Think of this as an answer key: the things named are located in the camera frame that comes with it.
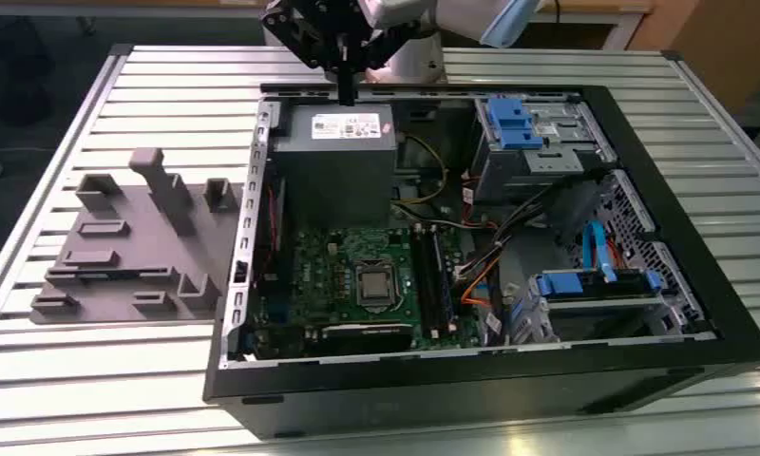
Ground blue disk carrier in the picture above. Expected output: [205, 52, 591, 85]
[531, 268, 664, 300]

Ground black RAM slot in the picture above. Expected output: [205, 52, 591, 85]
[412, 227, 435, 336]
[422, 227, 446, 334]

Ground orange wires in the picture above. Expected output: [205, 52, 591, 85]
[460, 277, 494, 306]

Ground silver metal disk bay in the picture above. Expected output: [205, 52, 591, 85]
[528, 270, 702, 344]

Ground metal socket cover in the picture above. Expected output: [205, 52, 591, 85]
[351, 258, 404, 313]

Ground black graphics card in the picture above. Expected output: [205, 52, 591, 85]
[303, 322, 415, 357]

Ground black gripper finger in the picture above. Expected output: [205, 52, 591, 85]
[259, 2, 351, 106]
[347, 22, 420, 106]

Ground grey power supply unit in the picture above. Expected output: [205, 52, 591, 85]
[268, 103, 399, 230]

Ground yellow wire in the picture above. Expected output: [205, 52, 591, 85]
[392, 135, 448, 205]

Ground black PC case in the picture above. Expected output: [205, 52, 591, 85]
[201, 83, 760, 441]

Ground blue plastic drive latch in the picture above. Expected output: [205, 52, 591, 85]
[488, 97, 544, 151]

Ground green motherboard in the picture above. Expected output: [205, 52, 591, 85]
[252, 225, 483, 355]

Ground silver metal drive cage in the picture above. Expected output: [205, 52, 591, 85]
[471, 97, 620, 203]

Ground grey parts rack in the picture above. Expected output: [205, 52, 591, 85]
[29, 146, 245, 327]

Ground brown wooden cabinet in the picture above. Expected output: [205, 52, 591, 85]
[626, 0, 760, 118]

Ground blue flat wire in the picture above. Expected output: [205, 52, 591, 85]
[582, 220, 620, 285]

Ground silver CPU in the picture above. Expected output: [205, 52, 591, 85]
[358, 270, 398, 305]

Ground white desk frame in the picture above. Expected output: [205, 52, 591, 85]
[531, 0, 655, 49]

